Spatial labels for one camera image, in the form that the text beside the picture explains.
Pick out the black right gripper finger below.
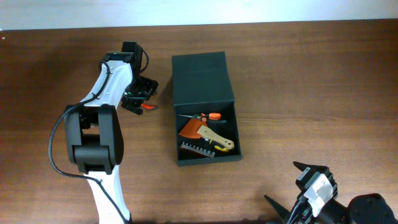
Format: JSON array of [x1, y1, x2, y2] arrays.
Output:
[[293, 161, 326, 172], [264, 195, 290, 223]]

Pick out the red black diagonal cutters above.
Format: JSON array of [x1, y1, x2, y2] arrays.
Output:
[[141, 103, 158, 110]]

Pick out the orange scraper with wooden handle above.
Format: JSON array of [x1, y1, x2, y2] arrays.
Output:
[[178, 119, 234, 150]]

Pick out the orange black needle-nose pliers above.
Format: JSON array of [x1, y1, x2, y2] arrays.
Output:
[[179, 113, 226, 124]]

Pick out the yellow black screwdriver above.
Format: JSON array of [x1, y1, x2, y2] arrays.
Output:
[[205, 139, 229, 152]]

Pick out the orange socket rail with sockets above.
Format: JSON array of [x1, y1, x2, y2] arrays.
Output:
[[179, 142, 215, 158]]

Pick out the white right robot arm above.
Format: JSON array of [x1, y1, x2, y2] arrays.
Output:
[[264, 161, 397, 224]]

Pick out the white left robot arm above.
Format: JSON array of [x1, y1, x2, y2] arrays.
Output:
[[60, 41, 158, 223]]

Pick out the black open storage box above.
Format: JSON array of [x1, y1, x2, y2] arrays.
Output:
[[172, 52, 243, 167]]

